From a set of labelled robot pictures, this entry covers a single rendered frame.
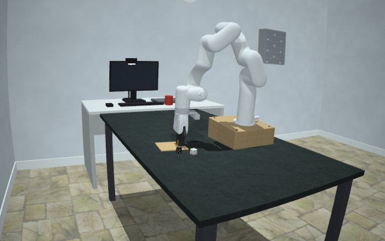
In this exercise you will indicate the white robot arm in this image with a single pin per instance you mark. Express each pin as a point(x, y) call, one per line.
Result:
point(254, 75)

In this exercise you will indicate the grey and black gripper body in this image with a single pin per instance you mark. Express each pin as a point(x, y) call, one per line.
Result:
point(180, 120)

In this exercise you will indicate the beige square mat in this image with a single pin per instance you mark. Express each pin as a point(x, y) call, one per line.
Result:
point(169, 146)

